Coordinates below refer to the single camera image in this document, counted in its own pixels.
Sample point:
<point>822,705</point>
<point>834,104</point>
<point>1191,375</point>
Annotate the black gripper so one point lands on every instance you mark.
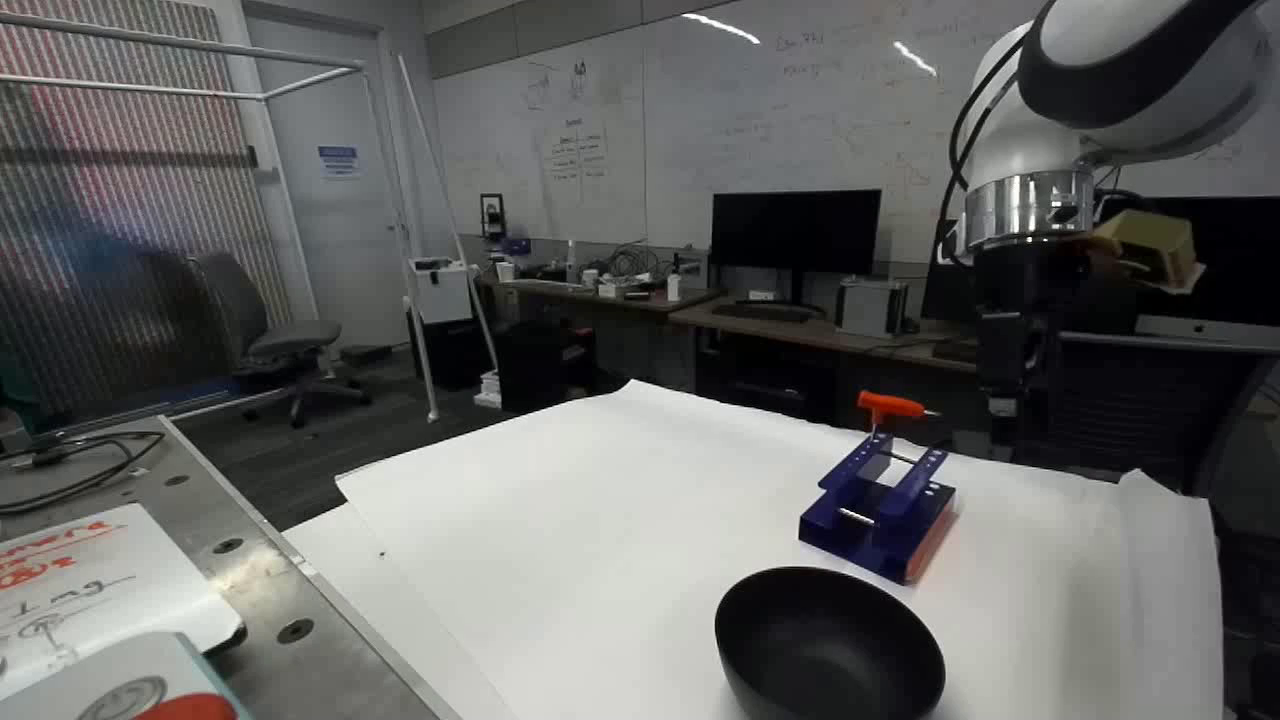
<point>1023,300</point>

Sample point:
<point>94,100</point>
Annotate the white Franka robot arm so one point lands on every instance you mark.
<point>1134,83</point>

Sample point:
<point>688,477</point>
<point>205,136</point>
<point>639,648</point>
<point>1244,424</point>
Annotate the black bowl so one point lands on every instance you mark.
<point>824,647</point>

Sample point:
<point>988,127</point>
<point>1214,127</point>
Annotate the black mesh chair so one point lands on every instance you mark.
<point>1134,401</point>

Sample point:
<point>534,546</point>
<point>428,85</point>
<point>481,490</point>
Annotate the blue acrylic tool holder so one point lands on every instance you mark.
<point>880,513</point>

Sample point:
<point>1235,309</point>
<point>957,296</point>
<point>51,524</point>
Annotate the small white computer case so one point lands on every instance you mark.
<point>868,304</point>

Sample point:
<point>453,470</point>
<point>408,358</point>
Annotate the brown desk with monitor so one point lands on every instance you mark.
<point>815,333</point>

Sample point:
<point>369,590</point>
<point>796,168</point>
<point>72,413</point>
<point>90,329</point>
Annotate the wide black monitor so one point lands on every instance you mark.
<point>1221,262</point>

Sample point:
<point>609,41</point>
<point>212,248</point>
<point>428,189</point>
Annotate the black keyboard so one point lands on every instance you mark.
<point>771,309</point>

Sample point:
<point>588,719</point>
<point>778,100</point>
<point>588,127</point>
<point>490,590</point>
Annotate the black computer monitor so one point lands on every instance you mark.
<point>795,231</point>

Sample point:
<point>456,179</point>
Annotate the large white paper sheet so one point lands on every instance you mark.
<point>603,534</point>

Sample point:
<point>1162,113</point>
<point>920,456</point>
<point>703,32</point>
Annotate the cluttered wooden desk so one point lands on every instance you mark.
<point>585,300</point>

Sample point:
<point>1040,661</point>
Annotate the white box on cart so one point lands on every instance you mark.
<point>440,290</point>

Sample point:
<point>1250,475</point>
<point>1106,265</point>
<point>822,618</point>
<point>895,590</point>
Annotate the white leaning pole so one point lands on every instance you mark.
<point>426,265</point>

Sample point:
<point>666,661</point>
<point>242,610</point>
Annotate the white paper sheet underneath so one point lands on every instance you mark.
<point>360,585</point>

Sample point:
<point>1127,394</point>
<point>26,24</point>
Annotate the white door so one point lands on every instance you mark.
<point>334,225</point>

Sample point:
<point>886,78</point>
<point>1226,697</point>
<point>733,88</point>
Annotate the blue door sign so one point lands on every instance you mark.
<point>339,158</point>

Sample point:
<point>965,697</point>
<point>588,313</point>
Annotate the grey office chair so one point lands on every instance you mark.
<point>255,324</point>

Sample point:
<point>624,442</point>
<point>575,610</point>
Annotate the white booklet with round logo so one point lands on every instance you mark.
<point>120,685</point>

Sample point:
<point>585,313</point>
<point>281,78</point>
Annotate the paper with red writing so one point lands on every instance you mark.
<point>94,585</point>

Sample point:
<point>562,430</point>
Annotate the yellow wrist camera mount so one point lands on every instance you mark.
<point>1153,248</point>

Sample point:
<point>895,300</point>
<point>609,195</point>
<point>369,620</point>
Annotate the black wall device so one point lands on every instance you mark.
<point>492,217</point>

